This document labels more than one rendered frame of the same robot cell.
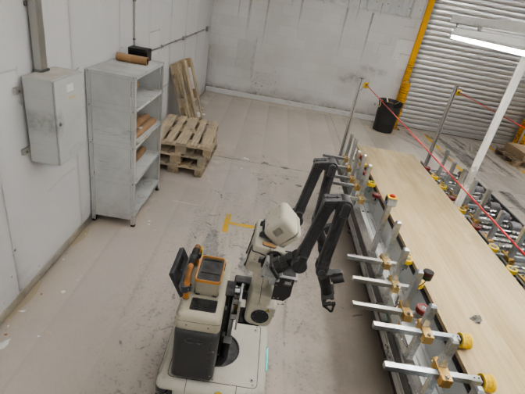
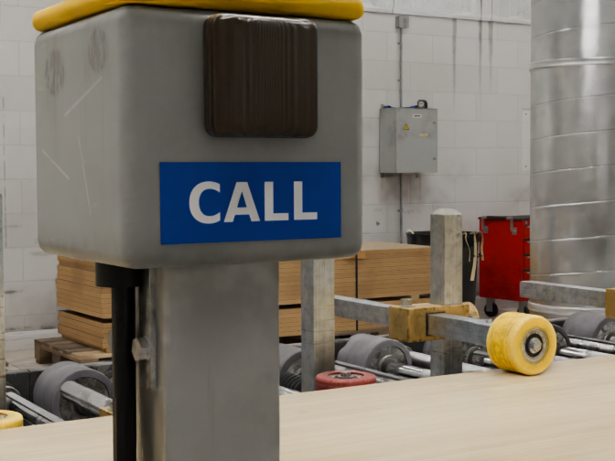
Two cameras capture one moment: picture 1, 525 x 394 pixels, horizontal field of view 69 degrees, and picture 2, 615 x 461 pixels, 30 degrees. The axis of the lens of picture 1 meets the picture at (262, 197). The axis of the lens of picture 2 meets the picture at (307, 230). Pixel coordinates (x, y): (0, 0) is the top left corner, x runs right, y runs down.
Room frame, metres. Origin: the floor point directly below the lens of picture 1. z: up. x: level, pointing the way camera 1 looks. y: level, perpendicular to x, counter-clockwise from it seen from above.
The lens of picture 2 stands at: (2.71, -0.64, 1.17)
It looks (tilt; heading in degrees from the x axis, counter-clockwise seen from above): 3 degrees down; 241
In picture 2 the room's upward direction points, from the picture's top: straight up
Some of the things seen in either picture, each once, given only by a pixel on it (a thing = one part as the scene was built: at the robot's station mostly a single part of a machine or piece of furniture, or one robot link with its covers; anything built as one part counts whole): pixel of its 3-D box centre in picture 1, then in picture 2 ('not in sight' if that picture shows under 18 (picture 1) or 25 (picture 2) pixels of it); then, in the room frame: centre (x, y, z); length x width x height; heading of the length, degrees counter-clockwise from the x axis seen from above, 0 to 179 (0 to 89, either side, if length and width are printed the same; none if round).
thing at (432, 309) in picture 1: (417, 337); not in sight; (1.58, -0.97, 0.87); 0.04 x 0.04 x 0.48; 2
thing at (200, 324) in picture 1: (208, 311); not in sight; (1.76, 0.19, 0.59); 0.55 x 0.34 x 0.83; 2
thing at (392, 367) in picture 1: (436, 373); not in sight; (1.29, -0.95, 0.95); 0.50 x 0.04 x 0.04; 92
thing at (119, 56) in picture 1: (132, 59); not in sight; (3.86, 1.51, 1.59); 0.30 x 0.08 x 0.08; 92
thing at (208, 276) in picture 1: (209, 275); not in sight; (1.76, 0.22, 0.87); 0.23 x 0.15 x 0.11; 2
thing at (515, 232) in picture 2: not in sight; (528, 265); (-3.27, -7.75, 0.41); 0.76 x 0.48 x 0.81; 9
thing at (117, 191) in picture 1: (128, 140); not in sight; (3.76, 1.50, 0.78); 0.90 x 0.45 x 1.55; 2
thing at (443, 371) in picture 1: (441, 371); not in sight; (1.30, -0.98, 0.95); 0.14 x 0.06 x 0.05; 2
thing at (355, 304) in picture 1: (387, 309); not in sight; (1.78, -0.86, 0.84); 0.43 x 0.03 x 0.04; 92
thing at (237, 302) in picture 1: (252, 300); not in sight; (1.83, -0.06, 0.68); 0.28 x 0.27 x 0.25; 2
